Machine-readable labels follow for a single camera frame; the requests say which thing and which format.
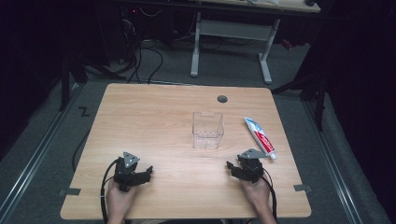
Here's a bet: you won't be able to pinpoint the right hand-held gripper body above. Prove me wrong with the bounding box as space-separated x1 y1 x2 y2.
236 147 269 185

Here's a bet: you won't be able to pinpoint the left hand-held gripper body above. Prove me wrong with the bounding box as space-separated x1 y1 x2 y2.
113 151 148 192

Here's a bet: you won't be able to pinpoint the white red blue toothpaste tube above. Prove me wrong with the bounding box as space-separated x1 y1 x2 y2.
244 116 277 161

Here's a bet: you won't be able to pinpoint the clear plastic box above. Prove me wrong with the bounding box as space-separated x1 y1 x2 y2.
191 111 225 150

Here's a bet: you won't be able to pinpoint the person's left hand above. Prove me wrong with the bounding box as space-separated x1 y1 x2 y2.
106 180 138 217

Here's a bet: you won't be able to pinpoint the person's right hand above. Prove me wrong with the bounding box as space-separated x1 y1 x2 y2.
240 178 273 217

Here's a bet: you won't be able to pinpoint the grey tape strip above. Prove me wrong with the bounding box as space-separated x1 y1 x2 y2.
58 187 82 197
292 183 313 193

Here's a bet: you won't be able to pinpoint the black metal stand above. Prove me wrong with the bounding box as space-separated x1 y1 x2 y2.
270 70 329 133
58 50 89 113

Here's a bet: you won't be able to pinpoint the desk with white legs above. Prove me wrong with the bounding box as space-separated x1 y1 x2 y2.
189 0 322 86

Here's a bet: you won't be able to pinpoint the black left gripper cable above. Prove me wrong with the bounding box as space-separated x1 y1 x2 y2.
99 158 121 224

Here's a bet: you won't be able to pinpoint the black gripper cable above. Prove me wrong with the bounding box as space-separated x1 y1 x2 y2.
261 167 279 222
99 158 121 224

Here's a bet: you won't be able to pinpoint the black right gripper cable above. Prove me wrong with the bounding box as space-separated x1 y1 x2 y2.
261 167 279 222

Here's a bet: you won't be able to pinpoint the thin black floor cable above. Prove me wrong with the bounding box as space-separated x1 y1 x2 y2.
71 128 92 173

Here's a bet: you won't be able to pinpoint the metal floor rail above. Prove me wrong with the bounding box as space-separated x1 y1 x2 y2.
0 83 82 220
302 98 364 224

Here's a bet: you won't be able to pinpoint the black floor cables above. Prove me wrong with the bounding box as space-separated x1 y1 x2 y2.
122 12 164 85

